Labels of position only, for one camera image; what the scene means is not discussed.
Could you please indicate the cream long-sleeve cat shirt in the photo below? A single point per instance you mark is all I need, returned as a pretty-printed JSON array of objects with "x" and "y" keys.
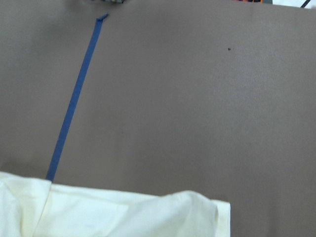
[{"x": 32, "y": 207}]

